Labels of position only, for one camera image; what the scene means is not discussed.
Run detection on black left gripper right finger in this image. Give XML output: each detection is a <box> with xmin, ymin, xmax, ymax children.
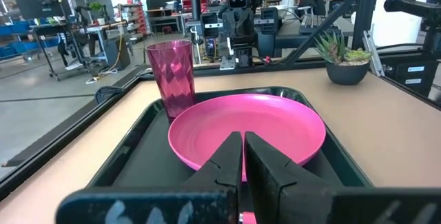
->
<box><xmin>244</xmin><ymin>131</ymin><xmax>345</xmax><ymax>224</ymax></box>

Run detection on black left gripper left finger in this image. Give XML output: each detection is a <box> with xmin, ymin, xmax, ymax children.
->
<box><xmin>181</xmin><ymin>130</ymin><xmax>245</xmax><ymax>189</ymax></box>

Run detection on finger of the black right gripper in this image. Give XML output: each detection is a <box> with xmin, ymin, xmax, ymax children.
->
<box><xmin>229</xmin><ymin>43</ymin><xmax>242</xmax><ymax>68</ymax></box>
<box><xmin>240</xmin><ymin>43</ymin><xmax>254</xmax><ymax>68</ymax></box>

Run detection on metal fork red handle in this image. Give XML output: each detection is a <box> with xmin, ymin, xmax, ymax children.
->
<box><xmin>238</xmin><ymin>211</ymin><xmax>258</xmax><ymax>224</ymax></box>

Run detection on pink round plate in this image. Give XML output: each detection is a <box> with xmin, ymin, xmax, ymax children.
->
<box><xmin>167</xmin><ymin>93</ymin><xmax>327</xmax><ymax>183</ymax></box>

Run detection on red faceted plastic cup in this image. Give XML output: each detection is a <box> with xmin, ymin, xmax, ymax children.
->
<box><xmin>145</xmin><ymin>39</ymin><xmax>197</xmax><ymax>122</ymax></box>

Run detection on dark green plastic tray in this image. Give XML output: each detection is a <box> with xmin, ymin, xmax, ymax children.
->
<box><xmin>88</xmin><ymin>85</ymin><xmax>376</xmax><ymax>189</ymax></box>

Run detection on black office chair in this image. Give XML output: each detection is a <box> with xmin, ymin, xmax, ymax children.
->
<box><xmin>297</xmin><ymin>0</ymin><xmax>327</xmax><ymax>17</ymax></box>

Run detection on red shelf rack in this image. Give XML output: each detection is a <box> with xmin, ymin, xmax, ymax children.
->
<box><xmin>126</xmin><ymin>0</ymin><xmax>148</xmax><ymax>41</ymax></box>

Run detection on potted succulent plant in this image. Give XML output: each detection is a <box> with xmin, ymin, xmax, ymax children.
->
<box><xmin>313</xmin><ymin>31</ymin><xmax>374</xmax><ymax>86</ymax></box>

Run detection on grey workbench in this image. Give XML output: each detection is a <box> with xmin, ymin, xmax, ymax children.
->
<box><xmin>30</xmin><ymin>20</ymin><xmax>134</xmax><ymax>82</ymax></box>

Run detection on green plant white pot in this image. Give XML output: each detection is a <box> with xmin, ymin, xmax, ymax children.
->
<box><xmin>88</xmin><ymin>1</ymin><xmax>107</xmax><ymax>26</ymax></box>

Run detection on black box white labels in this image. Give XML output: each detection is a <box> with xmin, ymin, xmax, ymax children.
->
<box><xmin>378</xmin><ymin>52</ymin><xmax>435</xmax><ymax>98</ymax></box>

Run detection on black mounted device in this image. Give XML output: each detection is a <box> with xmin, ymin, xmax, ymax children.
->
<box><xmin>383</xmin><ymin>0</ymin><xmax>441</xmax><ymax>56</ymax></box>

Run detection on dark computer monitor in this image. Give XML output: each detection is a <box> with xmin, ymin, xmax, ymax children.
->
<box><xmin>11</xmin><ymin>0</ymin><xmax>72</xmax><ymax>21</ymax></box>

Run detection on blue storage bins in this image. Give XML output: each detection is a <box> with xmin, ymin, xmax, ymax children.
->
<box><xmin>0</xmin><ymin>22</ymin><xmax>61</xmax><ymax>59</ymax></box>

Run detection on yellow floor cable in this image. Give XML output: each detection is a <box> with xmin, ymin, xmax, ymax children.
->
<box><xmin>98</xmin><ymin>27</ymin><xmax>124</xmax><ymax>80</ymax></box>

